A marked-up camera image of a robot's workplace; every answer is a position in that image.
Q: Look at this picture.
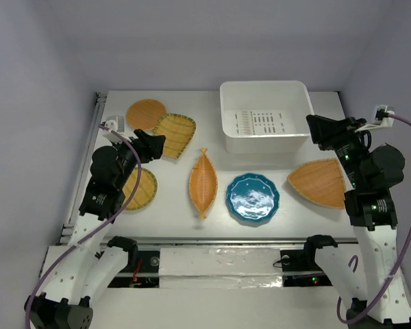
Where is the round orange woven plate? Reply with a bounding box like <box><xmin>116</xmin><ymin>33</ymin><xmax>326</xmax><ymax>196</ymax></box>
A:
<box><xmin>126</xmin><ymin>99</ymin><xmax>167</xmax><ymax>130</ymax></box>

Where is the aluminium table rail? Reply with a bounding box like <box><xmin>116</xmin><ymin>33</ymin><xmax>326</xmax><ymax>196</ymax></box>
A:
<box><xmin>56</xmin><ymin>93</ymin><xmax>108</xmax><ymax>245</ymax></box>

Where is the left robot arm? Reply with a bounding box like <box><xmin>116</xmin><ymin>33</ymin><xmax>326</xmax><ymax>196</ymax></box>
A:
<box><xmin>25</xmin><ymin>125</ymin><xmax>166</xmax><ymax>328</ymax></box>

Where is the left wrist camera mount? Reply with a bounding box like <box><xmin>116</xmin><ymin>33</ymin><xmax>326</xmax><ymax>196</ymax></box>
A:
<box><xmin>102</xmin><ymin>115</ymin><xmax>125</xmax><ymax>135</ymax></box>

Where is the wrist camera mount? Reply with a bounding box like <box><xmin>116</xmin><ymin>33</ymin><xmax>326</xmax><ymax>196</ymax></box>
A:
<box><xmin>355</xmin><ymin>105</ymin><xmax>395</xmax><ymax>132</ymax></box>
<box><xmin>102</xmin><ymin>115</ymin><xmax>125</xmax><ymax>135</ymax></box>

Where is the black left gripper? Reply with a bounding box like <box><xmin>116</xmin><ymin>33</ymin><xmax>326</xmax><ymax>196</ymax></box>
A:
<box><xmin>112</xmin><ymin>130</ymin><xmax>164</xmax><ymax>188</ymax></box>

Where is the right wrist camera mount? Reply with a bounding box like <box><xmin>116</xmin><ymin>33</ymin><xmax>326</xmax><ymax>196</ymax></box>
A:
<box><xmin>355</xmin><ymin>105</ymin><xmax>395</xmax><ymax>132</ymax></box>

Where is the triangular orange woven plate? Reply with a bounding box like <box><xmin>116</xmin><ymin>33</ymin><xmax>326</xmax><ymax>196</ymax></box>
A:
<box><xmin>287</xmin><ymin>158</ymin><xmax>346</xmax><ymax>209</ymax></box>

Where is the round yellow green-rimmed plate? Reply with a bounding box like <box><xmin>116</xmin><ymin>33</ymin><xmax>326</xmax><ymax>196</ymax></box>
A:
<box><xmin>123</xmin><ymin>167</ymin><xmax>158</xmax><ymax>210</ymax></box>

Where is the blue polka-dot ceramic plate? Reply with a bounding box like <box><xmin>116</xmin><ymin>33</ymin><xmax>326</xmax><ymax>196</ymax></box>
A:
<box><xmin>225</xmin><ymin>173</ymin><xmax>280</xmax><ymax>226</ymax></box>

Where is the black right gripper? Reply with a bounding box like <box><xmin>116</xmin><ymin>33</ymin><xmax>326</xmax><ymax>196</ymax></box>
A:
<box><xmin>306</xmin><ymin>112</ymin><xmax>368</xmax><ymax>186</ymax></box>

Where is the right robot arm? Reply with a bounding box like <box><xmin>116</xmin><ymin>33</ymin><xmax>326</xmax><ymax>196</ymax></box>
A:
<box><xmin>301</xmin><ymin>114</ymin><xmax>411</xmax><ymax>328</ymax></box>

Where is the white plastic bin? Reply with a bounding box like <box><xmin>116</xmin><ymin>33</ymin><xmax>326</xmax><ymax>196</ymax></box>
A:
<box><xmin>219</xmin><ymin>80</ymin><xmax>314</xmax><ymax>154</ymax></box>

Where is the boat-shaped orange woven basket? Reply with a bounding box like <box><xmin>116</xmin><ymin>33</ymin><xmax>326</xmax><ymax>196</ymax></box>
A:
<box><xmin>188</xmin><ymin>147</ymin><xmax>218</xmax><ymax>219</ymax></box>

